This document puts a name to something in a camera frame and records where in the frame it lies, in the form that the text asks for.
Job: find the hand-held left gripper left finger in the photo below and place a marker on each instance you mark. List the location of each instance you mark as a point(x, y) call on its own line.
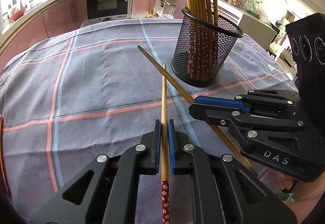
point(158, 142)

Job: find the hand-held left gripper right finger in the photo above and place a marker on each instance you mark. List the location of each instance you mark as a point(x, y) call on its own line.
point(172, 148)

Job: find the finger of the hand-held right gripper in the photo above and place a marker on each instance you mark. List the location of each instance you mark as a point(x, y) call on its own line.
point(221, 102)
point(215, 115)

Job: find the black mesh utensil holder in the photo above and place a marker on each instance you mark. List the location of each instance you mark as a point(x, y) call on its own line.
point(221, 44)

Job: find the person's right forearm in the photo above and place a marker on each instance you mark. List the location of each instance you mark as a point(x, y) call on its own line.
point(304, 191)

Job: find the pink kitchen island cabinet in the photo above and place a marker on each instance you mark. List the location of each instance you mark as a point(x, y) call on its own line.
point(254, 28)

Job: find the grey checked tablecloth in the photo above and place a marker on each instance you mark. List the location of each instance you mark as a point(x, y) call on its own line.
point(88, 87)

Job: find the clear snack container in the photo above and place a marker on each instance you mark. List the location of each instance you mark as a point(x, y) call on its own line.
point(236, 0)

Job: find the yellow cooking oil bottle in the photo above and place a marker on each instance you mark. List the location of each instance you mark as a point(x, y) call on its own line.
point(149, 14)

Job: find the built-in black oven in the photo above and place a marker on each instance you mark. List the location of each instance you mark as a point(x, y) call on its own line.
point(106, 0)

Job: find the pink base cabinet run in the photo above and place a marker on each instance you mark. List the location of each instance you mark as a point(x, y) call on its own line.
point(58, 16)

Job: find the red plastic basin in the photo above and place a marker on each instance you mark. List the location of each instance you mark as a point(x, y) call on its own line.
point(17, 13)

